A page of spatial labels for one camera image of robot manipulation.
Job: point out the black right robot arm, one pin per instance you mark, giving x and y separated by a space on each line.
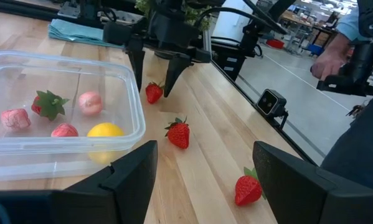
250 37

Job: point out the pink toy peach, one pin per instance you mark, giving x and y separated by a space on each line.
90 103

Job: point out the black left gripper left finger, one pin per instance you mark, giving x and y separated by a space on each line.
117 199

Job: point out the blue plastic bin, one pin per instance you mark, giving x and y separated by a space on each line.
315 50

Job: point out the pink textured toy fruit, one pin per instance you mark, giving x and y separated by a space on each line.
15 119
64 130

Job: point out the person's forearm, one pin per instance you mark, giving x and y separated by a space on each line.
340 45

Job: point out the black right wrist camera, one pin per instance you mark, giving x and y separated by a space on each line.
173 31

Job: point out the white panel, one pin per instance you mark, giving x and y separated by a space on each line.
226 28

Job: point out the green artificial plant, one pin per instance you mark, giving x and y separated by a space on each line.
200 17

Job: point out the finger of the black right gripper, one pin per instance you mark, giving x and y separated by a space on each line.
138 65
178 68

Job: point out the red plastic bin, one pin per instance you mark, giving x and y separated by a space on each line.
275 44

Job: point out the black table-level camera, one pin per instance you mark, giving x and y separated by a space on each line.
270 102

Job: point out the person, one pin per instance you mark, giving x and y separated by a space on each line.
360 149

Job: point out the clear plastic tupperware container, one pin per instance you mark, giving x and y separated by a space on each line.
18 77

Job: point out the person's hand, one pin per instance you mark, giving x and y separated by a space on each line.
327 63

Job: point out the yellow toy lemon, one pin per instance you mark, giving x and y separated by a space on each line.
105 130

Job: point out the teal folded cloth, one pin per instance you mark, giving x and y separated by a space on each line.
77 32

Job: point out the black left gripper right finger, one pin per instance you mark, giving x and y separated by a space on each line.
298 196

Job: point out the red toy strawberry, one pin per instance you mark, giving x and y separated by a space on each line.
49 104
178 135
247 189
153 93

